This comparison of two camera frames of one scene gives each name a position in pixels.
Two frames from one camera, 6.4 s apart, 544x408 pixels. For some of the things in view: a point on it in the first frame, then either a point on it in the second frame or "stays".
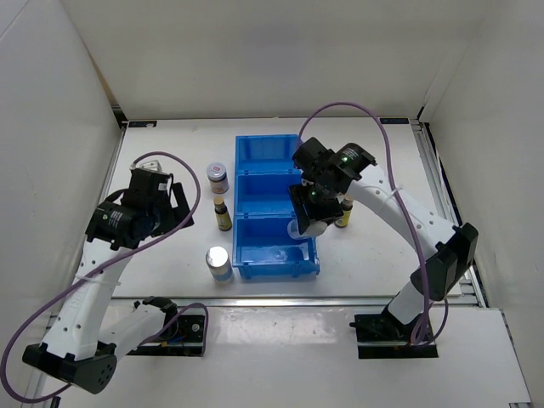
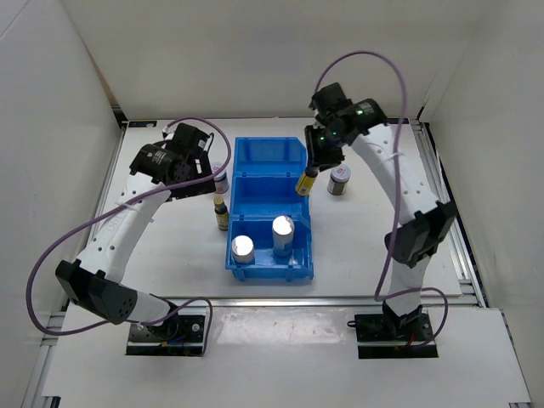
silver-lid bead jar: (219, 264) -> (242, 249)
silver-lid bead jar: (314, 229) -> (283, 231)
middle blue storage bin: (264, 193) stays
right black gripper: (298, 197) -> (316, 158)
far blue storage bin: (265, 154) stays
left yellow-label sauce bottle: (223, 218) stays
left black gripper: (178, 215) -> (206, 186)
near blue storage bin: (263, 247) stays
